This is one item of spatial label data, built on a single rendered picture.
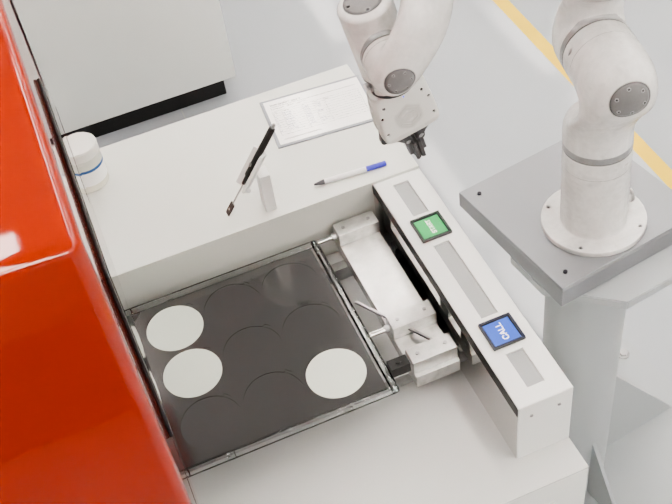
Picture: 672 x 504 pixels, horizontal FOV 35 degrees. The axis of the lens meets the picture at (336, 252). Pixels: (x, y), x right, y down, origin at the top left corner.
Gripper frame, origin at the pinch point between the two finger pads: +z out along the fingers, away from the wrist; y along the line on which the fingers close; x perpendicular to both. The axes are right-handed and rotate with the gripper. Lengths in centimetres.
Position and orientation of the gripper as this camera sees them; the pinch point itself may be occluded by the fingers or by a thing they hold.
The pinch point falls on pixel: (415, 144)
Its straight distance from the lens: 179.5
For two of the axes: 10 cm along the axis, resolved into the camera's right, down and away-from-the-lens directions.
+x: -3.7, -6.5, 6.6
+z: 3.0, 5.9, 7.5
